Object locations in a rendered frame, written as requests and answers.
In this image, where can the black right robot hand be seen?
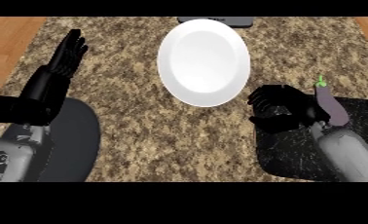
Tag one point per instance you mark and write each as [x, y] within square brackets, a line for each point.
[282, 106]

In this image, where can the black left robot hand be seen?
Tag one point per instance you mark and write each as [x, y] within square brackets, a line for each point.
[53, 72]

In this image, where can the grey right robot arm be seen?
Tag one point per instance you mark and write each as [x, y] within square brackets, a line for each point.
[341, 153]

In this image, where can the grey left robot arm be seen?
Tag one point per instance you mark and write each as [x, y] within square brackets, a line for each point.
[21, 151]

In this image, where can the purple eggplant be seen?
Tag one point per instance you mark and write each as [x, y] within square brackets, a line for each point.
[331, 106]

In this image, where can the black tray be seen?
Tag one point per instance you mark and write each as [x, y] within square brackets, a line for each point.
[291, 156]

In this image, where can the white oval plate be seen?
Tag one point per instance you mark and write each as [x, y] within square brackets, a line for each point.
[204, 62]

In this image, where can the dark grey round mat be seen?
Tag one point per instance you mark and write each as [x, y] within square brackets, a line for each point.
[71, 143]

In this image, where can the dark grey appliance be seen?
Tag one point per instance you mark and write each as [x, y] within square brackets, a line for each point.
[217, 21]

